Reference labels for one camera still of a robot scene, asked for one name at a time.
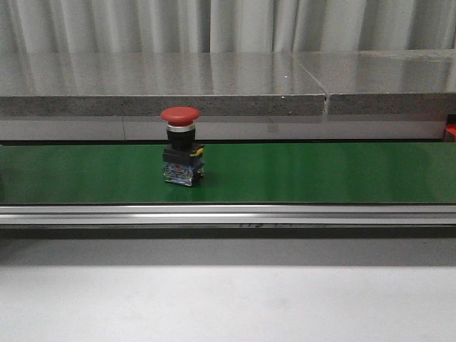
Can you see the red mushroom push button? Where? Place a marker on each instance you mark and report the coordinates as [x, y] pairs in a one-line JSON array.
[[183, 157]]

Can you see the grey stone counter slab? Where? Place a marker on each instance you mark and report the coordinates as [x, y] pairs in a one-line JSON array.
[[144, 84], [418, 83]]

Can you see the green conveyor belt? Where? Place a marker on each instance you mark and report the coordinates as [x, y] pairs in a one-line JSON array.
[[325, 172]]

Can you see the red plastic tray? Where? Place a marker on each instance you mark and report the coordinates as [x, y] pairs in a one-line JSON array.
[[450, 133]]

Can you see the white pleated curtain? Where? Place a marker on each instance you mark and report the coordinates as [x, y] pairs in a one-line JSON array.
[[225, 26]]

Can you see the aluminium conveyor frame rail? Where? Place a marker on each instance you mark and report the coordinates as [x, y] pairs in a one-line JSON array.
[[414, 214]]

